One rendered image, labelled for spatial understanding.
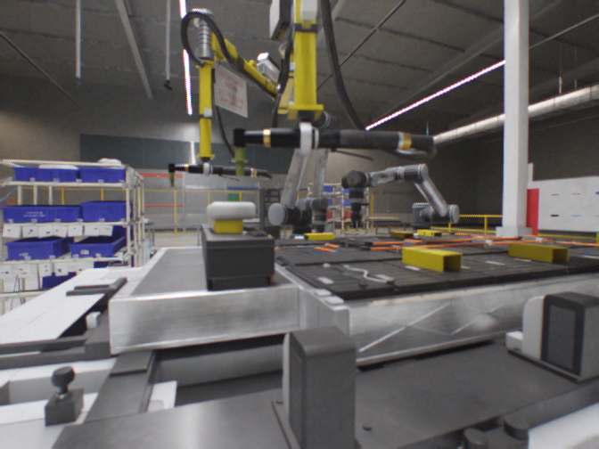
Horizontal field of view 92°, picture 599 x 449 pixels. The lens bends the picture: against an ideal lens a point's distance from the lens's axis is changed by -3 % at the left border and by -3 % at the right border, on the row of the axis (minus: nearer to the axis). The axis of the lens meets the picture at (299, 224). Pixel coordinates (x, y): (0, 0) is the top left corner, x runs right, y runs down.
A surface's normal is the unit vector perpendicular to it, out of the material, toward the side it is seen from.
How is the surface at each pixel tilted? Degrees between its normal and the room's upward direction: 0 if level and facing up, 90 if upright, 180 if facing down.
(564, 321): 90
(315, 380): 90
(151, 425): 0
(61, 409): 90
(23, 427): 0
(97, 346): 90
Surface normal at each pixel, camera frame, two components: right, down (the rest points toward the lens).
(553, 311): -0.95, 0.01
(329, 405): 0.33, 0.04
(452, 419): 0.00, -1.00
